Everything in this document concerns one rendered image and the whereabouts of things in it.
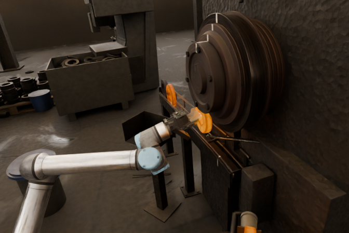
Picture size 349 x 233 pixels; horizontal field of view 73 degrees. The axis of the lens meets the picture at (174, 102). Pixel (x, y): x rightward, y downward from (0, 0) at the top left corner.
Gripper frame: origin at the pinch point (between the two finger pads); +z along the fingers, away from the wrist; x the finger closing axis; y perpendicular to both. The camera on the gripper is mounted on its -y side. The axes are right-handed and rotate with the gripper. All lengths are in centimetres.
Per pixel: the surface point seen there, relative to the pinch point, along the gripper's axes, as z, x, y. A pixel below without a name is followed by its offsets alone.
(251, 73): 9, -42, 33
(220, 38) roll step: 9, -27, 42
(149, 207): -55, 30, -71
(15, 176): -122, 51, -9
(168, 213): -44, 19, -74
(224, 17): 13, -25, 48
